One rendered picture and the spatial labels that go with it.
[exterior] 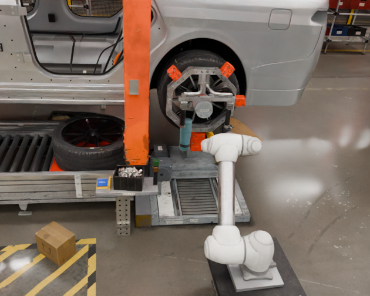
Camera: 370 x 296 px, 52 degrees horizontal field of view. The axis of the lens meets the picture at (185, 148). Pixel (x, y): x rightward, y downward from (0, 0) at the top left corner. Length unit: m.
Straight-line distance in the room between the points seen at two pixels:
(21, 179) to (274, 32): 2.20
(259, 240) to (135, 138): 1.09
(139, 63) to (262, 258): 1.36
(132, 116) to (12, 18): 1.09
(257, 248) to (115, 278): 1.02
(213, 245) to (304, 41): 1.79
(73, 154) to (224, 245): 1.41
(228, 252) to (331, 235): 1.32
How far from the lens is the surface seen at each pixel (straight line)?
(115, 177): 2.58
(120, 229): 2.94
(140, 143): 2.66
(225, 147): 2.22
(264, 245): 2.18
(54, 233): 2.79
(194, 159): 3.38
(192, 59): 2.92
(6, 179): 3.06
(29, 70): 3.10
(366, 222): 3.58
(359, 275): 3.10
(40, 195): 3.10
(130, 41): 2.36
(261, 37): 3.05
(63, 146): 3.05
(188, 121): 2.90
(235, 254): 2.18
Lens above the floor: 2.12
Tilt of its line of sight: 32 degrees down
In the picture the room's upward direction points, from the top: 5 degrees clockwise
